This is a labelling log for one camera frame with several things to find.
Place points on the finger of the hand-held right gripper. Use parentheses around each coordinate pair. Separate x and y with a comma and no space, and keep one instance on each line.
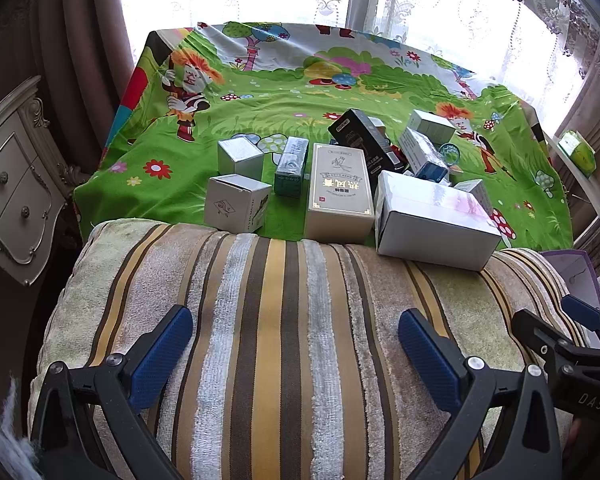
(540,332)
(580,310)

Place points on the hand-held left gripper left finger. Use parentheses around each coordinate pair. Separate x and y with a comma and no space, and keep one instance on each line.
(160,355)

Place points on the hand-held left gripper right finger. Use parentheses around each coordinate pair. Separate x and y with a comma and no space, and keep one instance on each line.
(430,360)

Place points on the purple-edged cardboard box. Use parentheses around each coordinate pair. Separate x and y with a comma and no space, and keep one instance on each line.
(575,275)

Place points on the large white pink-print box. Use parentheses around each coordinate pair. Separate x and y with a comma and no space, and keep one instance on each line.
(430,230)

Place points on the beige gold box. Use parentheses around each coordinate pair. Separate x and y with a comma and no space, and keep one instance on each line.
(337,195)

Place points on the white blue medicine box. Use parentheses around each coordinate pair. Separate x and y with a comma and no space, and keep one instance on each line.
(420,152)

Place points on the teal green box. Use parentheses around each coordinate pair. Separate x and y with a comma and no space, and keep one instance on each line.
(290,170)

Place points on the white box green print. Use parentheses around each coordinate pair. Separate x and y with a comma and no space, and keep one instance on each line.
(430,122)

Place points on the black box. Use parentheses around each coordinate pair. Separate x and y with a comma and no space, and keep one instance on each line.
(360,132)

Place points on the striped plush cushion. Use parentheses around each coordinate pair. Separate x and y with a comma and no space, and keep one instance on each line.
(300,335)

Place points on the green tissue pack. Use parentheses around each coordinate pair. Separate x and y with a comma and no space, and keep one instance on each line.
(577,152)

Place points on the white box with line print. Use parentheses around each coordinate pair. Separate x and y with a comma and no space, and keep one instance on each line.
(230,205)

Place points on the white fluffy tuft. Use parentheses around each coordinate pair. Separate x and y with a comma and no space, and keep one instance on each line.
(15,440)

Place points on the green cartoon printed bedsheet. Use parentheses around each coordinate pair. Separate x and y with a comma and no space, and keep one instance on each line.
(180,185)

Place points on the clear round glass ornament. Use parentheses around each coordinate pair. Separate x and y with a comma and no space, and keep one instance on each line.
(450,154)

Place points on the small silver box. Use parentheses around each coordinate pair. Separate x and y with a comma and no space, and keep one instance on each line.
(237,157)

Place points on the white carved nightstand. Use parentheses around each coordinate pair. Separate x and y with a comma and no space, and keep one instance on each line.
(10,185)

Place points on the brown drape curtain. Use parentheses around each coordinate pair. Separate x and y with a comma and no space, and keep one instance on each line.
(70,35)

